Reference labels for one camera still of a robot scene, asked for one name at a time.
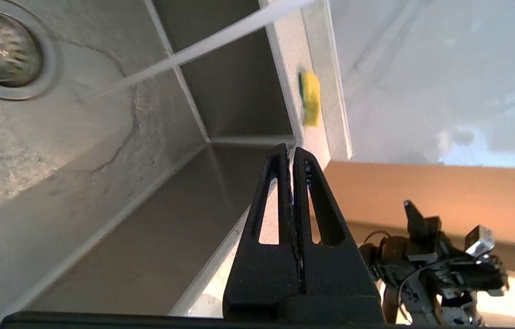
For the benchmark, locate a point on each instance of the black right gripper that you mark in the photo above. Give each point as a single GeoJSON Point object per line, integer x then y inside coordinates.
{"type": "Point", "coordinates": [428, 246]}

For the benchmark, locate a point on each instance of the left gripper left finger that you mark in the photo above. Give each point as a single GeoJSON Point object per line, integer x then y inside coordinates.
{"type": "Point", "coordinates": [262, 274]}

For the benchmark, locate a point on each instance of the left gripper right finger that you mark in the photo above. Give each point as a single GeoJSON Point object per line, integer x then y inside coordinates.
{"type": "Point", "coordinates": [335, 274]}

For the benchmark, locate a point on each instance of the yellow fish-shaped sponge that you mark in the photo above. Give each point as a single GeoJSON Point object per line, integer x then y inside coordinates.
{"type": "Point", "coordinates": [311, 96]}

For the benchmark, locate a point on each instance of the stainless steel sink basin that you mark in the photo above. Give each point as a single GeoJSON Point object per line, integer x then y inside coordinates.
{"type": "Point", "coordinates": [125, 192]}

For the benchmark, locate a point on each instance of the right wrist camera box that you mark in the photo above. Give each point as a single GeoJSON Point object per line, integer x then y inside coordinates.
{"type": "Point", "coordinates": [480, 240]}

